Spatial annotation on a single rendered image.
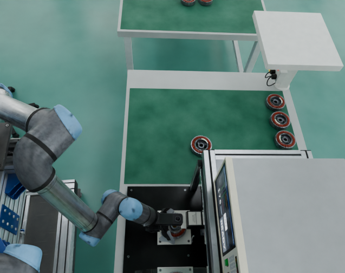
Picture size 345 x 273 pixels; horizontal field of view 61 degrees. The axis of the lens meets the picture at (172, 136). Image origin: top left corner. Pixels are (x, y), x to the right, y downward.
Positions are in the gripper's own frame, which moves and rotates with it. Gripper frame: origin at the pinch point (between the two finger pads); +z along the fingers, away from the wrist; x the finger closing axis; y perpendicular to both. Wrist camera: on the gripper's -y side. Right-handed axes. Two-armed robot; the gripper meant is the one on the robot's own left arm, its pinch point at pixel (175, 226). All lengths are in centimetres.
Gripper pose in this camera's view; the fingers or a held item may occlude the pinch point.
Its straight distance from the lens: 138.3
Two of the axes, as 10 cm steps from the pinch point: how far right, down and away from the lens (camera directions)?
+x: 0.3, 8.6, -5.1
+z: 4.5, 4.5, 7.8
